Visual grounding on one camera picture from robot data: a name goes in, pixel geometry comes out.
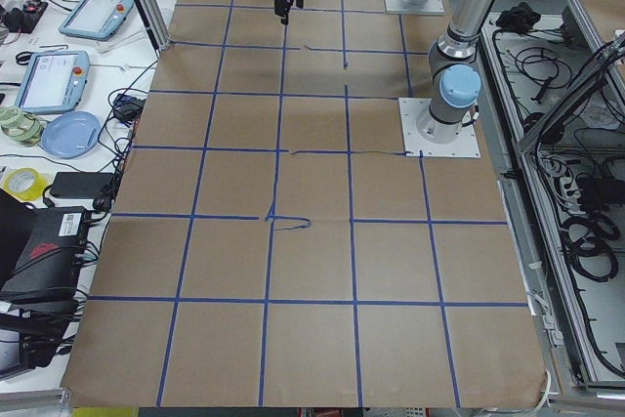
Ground far teach pendant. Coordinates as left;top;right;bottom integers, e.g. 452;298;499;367
58;0;135;41

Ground teach pendant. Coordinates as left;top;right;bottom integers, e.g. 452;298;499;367
58;0;135;41
16;51;91;115

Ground near teach pendant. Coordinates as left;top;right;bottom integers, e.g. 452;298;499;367
16;51;91;115

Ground blue plate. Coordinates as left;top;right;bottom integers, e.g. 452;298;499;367
40;111;102;159

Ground black power adapter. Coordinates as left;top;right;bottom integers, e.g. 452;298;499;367
49;172;113;199

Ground green tape rolls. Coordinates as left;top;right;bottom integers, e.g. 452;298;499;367
1;106;45;146

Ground yellow tape roll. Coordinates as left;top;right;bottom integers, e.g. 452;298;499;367
2;168;48;202

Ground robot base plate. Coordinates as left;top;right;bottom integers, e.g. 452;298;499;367
398;98;480;158

